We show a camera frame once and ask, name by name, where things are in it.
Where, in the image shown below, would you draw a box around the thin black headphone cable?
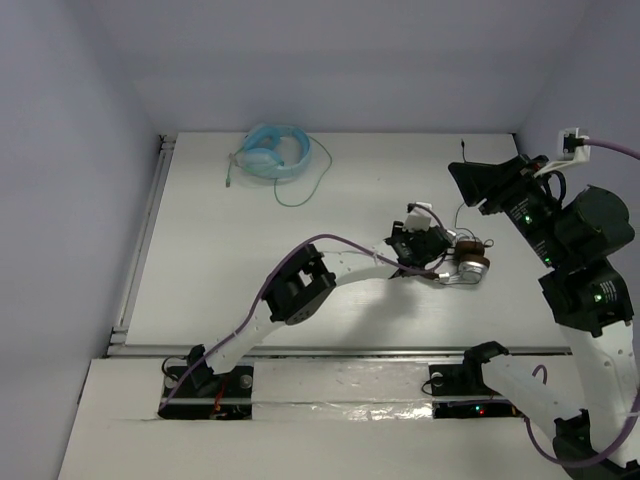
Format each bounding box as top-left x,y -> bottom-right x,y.
452,139 -> 496,251

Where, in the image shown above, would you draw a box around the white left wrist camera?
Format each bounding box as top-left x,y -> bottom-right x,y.
403,202 -> 433,232

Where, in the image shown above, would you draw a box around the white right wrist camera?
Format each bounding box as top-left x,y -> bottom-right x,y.
534,127 -> 591,178

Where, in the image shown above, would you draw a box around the green headphone cable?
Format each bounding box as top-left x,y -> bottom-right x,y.
225,140 -> 334,208

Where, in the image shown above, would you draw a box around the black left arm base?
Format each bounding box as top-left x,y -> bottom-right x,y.
158,365 -> 254,421

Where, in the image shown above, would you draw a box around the aluminium table frame rail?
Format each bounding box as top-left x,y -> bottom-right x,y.
104,134 -> 177,358

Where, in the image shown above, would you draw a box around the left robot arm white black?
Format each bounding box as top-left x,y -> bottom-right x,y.
178,222 -> 453,397

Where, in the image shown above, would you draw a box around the blue headphones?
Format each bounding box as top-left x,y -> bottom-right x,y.
236,124 -> 312,180

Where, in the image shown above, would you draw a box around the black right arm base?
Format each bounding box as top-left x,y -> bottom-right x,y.
421,364 -> 523,420

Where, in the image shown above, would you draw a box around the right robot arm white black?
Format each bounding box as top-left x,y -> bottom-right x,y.
448,155 -> 639,479

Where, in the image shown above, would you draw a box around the brown silver headphones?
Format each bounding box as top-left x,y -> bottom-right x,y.
396,237 -> 493,286

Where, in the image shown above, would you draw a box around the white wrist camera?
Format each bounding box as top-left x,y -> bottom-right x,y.
534,127 -> 591,178
403,202 -> 433,232

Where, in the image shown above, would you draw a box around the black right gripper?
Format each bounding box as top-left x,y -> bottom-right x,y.
447,152 -> 569,266

